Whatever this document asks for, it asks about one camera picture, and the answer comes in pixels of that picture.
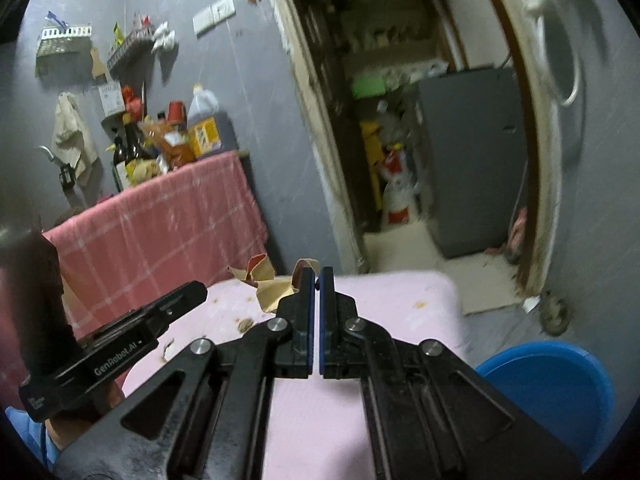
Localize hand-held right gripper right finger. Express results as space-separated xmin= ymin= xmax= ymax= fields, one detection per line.
xmin=318 ymin=266 xmax=583 ymax=480

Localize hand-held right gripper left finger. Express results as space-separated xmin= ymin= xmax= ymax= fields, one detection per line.
xmin=52 ymin=266 xmax=321 ymax=480

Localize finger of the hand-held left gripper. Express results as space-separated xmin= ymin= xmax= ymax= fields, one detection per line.
xmin=144 ymin=281 xmax=209 ymax=342

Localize brown paper scrap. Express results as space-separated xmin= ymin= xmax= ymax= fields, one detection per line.
xmin=227 ymin=254 xmax=321 ymax=314

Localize person's left hand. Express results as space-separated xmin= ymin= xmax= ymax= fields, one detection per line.
xmin=44 ymin=394 xmax=127 ymax=454

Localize pink floral tablecloth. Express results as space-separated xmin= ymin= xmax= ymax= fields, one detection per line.
xmin=119 ymin=270 xmax=472 ymax=480

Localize pink checked cloth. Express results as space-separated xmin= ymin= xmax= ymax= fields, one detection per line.
xmin=0 ymin=150 xmax=269 ymax=391

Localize dark glass bottles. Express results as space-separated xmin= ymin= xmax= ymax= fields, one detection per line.
xmin=111 ymin=127 xmax=157 ymax=192

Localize orange snack bag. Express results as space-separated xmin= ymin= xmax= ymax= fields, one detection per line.
xmin=142 ymin=119 xmax=197 ymax=172

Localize white and red sack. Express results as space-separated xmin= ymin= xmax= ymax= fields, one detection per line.
xmin=379 ymin=144 xmax=422 ymax=232

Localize cardboard floor mat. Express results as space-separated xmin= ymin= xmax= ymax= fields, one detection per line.
xmin=449 ymin=254 xmax=527 ymax=317

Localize yellow oil jug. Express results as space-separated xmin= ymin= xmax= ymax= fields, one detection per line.
xmin=186 ymin=84 xmax=224 ymax=159

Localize yellow container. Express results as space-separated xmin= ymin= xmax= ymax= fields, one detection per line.
xmin=359 ymin=119 xmax=387 ymax=212

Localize beige hanging towel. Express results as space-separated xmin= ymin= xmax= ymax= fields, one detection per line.
xmin=51 ymin=91 xmax=99 ymax=187

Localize red bottle cap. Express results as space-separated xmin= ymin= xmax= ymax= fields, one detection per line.
xmin=121 ymin=84 xmax=147 ymax=122

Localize grey refrigerator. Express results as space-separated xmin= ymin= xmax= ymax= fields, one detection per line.
xmin=416 ymin=64 xmax=532 ymax=261

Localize round grey floor object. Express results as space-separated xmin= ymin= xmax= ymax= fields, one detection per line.
xmin=539 ymin=289 xmax=569 ymax=337

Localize blue plastic basin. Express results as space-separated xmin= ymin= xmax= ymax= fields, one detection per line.
xmin=474 ymin=340 xmax=617 ymax=472

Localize green box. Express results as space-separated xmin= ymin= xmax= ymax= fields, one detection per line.
xmin=352 ymin=72 xmax=389 ymax=99

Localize white wall calendar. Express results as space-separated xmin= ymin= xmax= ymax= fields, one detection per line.
xmin=98 ymin=82 xmax=125 ymax=116

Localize grey wire wall rack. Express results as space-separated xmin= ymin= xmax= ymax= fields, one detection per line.
xmin=106 ymin=22 xmax=169 ymax=72

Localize white wall rack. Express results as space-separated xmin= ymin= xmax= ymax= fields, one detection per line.
xmin=34 ymin=22 xmax=94 ymax=79

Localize white wall switch plates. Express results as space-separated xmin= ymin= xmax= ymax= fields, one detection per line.
xmin=192 ymin=0 xmax=237 ymax=37

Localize white ring on door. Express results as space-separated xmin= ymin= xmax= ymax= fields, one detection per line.
xmin=519 ymin=0 xmax=592 ymax=107

